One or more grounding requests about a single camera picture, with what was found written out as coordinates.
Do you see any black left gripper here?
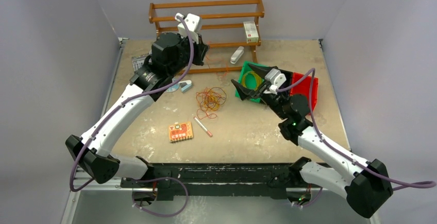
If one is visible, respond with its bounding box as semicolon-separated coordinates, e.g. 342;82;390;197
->
168;32;209;77

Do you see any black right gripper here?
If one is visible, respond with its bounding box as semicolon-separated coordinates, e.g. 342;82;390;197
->
231;64;289;120

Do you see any green plastic bin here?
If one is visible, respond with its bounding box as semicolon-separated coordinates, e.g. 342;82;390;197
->
237;61;264;90

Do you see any black plastic bin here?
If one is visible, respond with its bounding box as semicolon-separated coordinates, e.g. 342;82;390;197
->
277;68;293;96

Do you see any yellow cable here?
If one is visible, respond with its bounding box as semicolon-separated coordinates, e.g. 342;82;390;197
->
241;71;264;90
201;89;227;111

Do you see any red plastic bin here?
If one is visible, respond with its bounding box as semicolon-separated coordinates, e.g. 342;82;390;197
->
290;73;318;110

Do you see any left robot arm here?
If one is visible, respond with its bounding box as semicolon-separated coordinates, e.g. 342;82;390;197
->
65;32;209;191

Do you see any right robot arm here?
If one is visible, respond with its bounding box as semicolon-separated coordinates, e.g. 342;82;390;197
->
231;63;393;218

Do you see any white stapler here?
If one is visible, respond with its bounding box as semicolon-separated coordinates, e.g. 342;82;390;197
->
230;46;245;64

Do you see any wooden shelf rack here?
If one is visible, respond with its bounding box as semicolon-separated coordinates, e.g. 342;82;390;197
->
148;0;265;74

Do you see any blue toothbrush blister pack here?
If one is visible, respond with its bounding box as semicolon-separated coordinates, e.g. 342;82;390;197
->
165;84;180;93

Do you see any white cardboard box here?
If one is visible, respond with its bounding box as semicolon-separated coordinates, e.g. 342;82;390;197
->
243;21;259;43

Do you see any marker pen set pack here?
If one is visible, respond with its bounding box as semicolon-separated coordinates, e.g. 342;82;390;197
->
131;54;149;72

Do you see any red marker pen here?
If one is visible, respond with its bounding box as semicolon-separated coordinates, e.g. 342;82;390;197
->
194;116;213;137

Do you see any orange snack packet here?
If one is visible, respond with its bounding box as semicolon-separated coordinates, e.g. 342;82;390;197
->
168;122;194;143

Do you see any yellow coiled cable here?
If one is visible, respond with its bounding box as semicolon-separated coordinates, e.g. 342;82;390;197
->
241;71;264;90

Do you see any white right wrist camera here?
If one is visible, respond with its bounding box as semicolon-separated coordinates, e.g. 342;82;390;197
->
263;69;286;94

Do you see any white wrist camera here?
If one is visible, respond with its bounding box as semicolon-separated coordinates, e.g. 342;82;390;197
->
174;13;202;44
263;69;286;94

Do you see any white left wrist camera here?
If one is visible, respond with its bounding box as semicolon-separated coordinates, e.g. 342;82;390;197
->
174;13;202;44

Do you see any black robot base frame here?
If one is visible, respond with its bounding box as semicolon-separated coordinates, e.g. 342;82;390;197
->
121;162;319;202

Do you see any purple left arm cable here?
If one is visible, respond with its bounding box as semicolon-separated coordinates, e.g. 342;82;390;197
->
69;15;196;193

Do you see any aluminium rail frame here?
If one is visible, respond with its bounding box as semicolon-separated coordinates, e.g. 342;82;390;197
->
60;37;380;224

